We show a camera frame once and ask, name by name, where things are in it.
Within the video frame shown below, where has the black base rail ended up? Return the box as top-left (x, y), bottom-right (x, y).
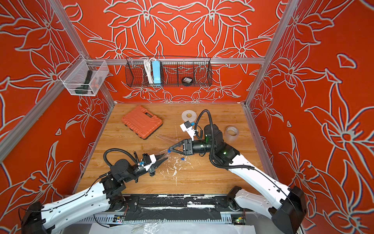
top-left (98, 194), bottom-right (255, 222)

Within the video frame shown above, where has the clear test tube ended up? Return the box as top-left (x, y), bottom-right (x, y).
top-left (156, 135), bottom-right (179, 144)
top-left (155, 149), bottom-right (169, 155)

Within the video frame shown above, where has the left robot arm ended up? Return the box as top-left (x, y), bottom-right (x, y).
top-left (21, 148), bottom-right (168, 234)

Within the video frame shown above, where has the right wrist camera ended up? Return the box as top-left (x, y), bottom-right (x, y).
top-left (180, 121), bottom-right (196, 141)

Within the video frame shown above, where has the black wire basket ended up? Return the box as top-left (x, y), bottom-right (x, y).
top-left (125, 56), bottom-right (213, 88)

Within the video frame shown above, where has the clear tape roll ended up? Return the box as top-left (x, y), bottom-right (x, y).
top-left (225, 126), bottom-right (240, 141)

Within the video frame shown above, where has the orange plastic tool case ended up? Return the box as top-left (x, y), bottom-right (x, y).
top-left (121, 105), bottom-right (163, 140)

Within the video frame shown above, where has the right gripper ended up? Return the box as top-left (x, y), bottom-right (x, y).
top-left (171, 141), bottom-right (217, 159)

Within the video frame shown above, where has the clear acrylic wall box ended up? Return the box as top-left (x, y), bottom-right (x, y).
top-left (58, 54), bottom-right (109, 97)

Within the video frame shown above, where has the white tape roll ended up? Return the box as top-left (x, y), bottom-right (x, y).
top-left (181, 110), bottom-right (197, 123)

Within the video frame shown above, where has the light blue box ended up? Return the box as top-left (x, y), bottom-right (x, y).
top-left (152, 60), bottom-right (161, 85)

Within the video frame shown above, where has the small black device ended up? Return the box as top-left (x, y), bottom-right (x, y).
top-left (181, 77), bottom-right (193, 86)

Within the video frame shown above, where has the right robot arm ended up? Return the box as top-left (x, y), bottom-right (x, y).
top-left (169, 109), bottom-right (307, 234)

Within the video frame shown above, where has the green black tool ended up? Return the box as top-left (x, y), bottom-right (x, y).
top-left (75, 70), bottom-right (93, 95)

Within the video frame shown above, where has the white cable bundle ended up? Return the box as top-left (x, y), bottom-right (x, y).
top-left (144, 58), bottom-right (154, 85)

